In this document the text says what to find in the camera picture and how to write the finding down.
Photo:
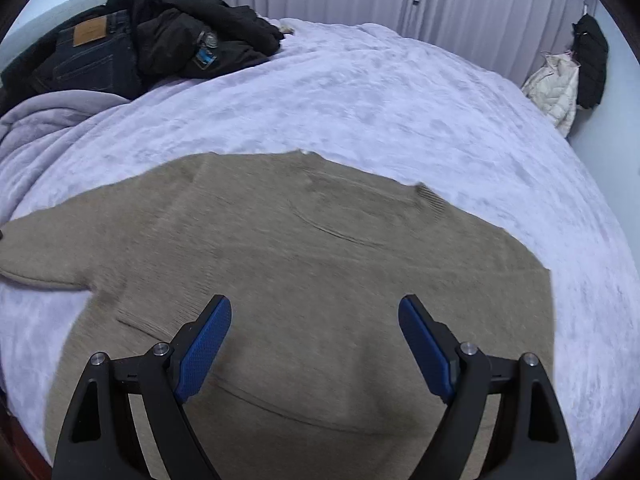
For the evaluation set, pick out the black jacket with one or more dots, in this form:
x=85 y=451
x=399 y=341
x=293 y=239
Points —
x=189 y=39

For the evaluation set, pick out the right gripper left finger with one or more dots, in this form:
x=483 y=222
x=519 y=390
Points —
x=99 y=439

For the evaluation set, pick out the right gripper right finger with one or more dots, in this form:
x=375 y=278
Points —
x=530 y=438

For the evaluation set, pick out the lavender fleece blanket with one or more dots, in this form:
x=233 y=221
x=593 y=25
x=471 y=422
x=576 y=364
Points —
x=369 y=98

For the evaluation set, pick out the black hanging coat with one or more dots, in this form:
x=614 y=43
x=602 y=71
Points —
x=590 y=52

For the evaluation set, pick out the light purple folded blanket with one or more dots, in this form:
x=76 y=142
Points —
x=31 y=128

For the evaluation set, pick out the cream puffer jacket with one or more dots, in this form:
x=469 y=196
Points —
x=554 y=89

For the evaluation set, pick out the dark blue jeans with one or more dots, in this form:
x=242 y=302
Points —
x=96 y=55

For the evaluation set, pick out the brown knit sweater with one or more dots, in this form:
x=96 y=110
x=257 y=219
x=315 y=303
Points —
x=314 y=379

